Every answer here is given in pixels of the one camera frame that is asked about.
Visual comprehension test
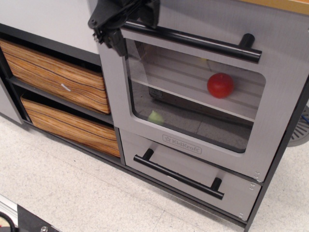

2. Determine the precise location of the grey toy oven door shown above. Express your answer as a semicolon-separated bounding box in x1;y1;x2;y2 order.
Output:
98;0;309;182

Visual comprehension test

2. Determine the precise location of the black drawer handle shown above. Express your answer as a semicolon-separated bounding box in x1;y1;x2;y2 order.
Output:
133;148;224;200

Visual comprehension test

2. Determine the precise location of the black oven door handle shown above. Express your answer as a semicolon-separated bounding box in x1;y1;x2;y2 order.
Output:
122;21;262;63

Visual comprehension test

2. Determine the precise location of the white oven shelf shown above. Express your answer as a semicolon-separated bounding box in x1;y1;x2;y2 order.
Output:
127;41;266;121

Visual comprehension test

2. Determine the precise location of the grey toy kitchen cabinet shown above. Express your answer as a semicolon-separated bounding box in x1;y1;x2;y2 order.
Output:
0;0;309;232

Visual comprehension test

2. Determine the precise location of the black cable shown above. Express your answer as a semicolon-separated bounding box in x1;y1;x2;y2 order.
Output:
0;211;17;232

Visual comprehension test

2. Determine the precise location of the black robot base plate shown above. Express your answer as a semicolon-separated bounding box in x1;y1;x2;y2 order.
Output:
0;202;59;232

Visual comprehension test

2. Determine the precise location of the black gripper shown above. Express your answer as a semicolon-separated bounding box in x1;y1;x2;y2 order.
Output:
88;0;160;57

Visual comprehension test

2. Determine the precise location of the grey lower drawer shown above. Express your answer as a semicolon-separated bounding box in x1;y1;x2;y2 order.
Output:
120;130;261;220

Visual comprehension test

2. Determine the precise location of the wood-pattern bin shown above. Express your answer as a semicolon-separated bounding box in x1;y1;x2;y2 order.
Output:
20;93;120;158
0;39;111;114

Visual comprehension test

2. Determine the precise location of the red toy tomato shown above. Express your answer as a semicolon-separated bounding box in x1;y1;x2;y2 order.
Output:
207;73;235;99

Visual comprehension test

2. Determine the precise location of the grey round base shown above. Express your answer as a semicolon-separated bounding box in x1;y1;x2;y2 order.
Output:
288;105;309;147

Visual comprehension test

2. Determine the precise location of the upper wood-pattern bin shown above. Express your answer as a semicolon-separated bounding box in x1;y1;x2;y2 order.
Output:
0;39;111;114

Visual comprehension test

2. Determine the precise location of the green toy pear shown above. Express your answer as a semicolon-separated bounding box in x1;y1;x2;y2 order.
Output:
147;110;164;125

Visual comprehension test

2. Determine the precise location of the lower wood-pattern bin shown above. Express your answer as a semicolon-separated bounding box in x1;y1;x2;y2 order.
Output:
20;93;120;158

